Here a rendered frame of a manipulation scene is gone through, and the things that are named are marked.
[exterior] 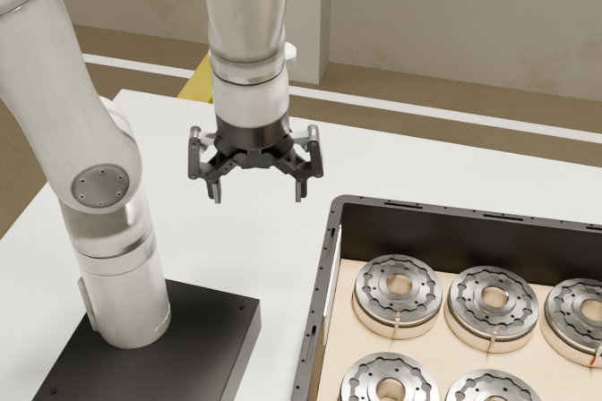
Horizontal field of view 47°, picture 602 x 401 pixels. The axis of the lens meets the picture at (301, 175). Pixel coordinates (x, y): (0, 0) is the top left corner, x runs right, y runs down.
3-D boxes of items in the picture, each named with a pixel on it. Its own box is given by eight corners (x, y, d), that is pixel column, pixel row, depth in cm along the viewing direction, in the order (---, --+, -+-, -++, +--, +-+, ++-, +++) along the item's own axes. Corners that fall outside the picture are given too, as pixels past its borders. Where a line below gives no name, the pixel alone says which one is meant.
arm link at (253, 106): (296, 55, 74) (296, 6, 70) (297, 127, 67) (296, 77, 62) (210, 56, 74) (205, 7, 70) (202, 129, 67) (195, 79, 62)
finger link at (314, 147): (307, 140, 71) (307, 179, 76) (325, 140, 71) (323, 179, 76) (306, 123, 73) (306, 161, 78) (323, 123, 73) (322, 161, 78)
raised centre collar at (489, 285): (471, 312, 78) (472, 309, 78) (472, 279, 82) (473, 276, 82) (516, 320, 78) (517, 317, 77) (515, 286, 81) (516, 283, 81)
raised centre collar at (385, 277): (376, 301, 80) (376, 297, 79) (379, 268, 83) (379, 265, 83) (419, 306, 79) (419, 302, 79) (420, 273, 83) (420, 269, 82)
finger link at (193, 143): (201, 124, 73) (206, 163, 77) (184, 124, 73) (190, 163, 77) (198, 142, 71) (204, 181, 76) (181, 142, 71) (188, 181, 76)
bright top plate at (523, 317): (446, 329, 77) (447, 326, 77) (451, 262, 85) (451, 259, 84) (539, 345, 76) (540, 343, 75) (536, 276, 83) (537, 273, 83)
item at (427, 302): (351, 319, 78) (351, 316, 78) (359, 252, 86) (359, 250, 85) (442, 329, 77) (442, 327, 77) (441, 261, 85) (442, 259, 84)
